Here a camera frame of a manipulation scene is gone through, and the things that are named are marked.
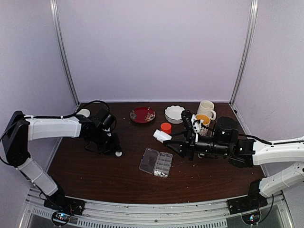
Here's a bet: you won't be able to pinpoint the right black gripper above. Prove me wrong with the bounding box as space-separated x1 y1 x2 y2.
163 128 230 162

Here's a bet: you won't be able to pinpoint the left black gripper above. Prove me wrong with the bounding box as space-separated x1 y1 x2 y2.
88 128 121 155

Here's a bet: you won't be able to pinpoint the white bottle cap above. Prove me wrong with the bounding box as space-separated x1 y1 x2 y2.
115 152 123 157

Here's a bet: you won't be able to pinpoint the small white pill bottle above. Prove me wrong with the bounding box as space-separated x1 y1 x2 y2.
153 130 172 143

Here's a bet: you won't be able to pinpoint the clear pill organizer box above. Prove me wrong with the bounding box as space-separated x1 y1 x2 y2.
139 148 173 178

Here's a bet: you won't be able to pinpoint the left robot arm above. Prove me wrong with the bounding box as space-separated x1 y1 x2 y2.
0 109 123 211

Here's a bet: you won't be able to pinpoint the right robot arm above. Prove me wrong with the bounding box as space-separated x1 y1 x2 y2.
153 116 304 210

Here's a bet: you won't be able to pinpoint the white pills in organizer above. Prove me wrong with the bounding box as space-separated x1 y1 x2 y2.
153 170 168 177

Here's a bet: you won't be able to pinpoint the orange pill bottle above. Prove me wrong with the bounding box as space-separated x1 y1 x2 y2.
161 123 172 134

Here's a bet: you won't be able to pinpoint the yellow inside patterned mug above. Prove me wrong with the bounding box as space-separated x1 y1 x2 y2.
196 114 211 136

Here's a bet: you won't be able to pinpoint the white fluted bowl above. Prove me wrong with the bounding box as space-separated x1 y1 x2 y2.
164 105 185 124

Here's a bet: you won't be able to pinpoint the white rice bowl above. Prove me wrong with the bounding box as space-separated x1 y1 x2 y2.
76 109 90 118

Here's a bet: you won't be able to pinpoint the cream ribbed mug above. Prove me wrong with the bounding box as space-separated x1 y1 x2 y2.
197 100 217 121

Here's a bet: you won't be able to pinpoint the red patterned plate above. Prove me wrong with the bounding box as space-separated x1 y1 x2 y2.
129 107 156 124

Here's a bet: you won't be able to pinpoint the left circuit board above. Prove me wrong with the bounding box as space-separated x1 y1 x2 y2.
51 211 71 226

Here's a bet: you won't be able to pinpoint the circuit board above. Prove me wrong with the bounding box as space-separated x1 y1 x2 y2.
241 210 261 226
51 211 71 226

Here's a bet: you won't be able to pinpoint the right circuit board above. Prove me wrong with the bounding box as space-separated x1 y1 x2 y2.
241 210 261 226

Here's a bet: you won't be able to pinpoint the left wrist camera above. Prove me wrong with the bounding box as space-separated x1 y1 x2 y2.
91 109 115 130

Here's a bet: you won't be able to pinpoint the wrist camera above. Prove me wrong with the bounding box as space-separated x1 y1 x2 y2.
91 109 115 130
181 110 203 142

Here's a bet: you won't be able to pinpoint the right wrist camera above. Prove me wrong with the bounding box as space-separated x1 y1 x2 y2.
181 110 203 142

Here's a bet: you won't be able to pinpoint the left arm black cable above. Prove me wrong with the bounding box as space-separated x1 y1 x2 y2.
30 100 111 119

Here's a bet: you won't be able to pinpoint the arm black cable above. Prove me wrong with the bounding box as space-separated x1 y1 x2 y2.
30 100 111 119
237 134 304 146

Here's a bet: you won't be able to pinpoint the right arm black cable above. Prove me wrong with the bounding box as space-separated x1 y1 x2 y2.
237 134 304 146

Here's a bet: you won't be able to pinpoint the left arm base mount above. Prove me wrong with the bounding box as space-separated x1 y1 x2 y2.
44 197 85 216

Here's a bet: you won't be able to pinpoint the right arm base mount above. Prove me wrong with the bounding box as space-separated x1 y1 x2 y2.
227 196 268 215

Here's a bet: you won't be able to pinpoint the aluminium front rail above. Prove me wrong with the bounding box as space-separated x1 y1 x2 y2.
17 188 295 228

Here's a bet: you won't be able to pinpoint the left aluminium frame post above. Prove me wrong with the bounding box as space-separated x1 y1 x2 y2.
49 0 80 106

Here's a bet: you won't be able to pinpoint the aluminium frame post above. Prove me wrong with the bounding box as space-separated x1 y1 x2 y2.
49 0 80 106
229 0 259 106

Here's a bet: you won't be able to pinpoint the right aluminium frame post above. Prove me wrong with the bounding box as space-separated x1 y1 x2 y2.
229 0 259 106

